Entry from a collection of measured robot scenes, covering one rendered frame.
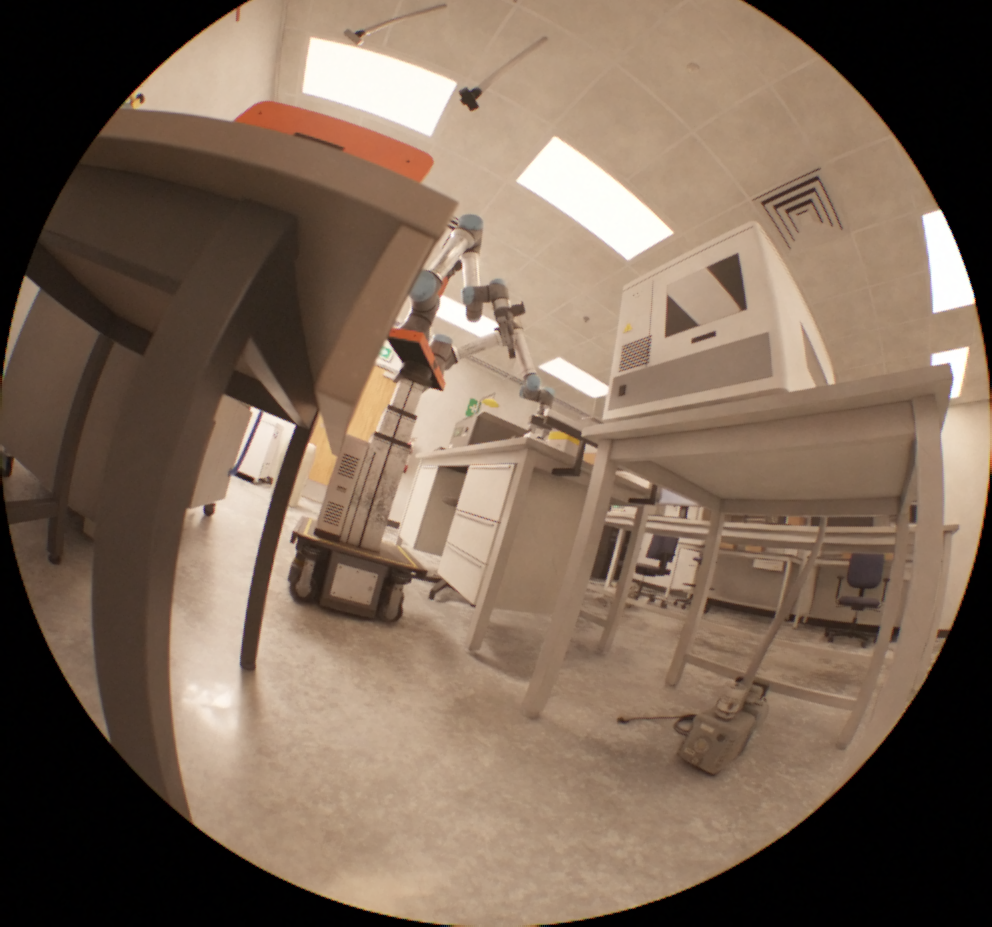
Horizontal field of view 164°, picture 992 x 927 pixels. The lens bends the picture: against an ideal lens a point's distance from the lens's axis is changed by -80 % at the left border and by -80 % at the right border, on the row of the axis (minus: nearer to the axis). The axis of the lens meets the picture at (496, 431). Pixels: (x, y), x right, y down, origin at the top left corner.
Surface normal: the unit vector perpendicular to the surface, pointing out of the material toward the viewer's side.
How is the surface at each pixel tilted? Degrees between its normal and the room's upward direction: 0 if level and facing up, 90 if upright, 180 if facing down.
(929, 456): 90
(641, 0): 180
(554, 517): 90
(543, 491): 90
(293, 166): 90
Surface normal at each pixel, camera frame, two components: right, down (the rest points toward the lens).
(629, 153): -0.28, 0.93
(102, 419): 0.44, -0.10
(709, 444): -0.85, -0.36
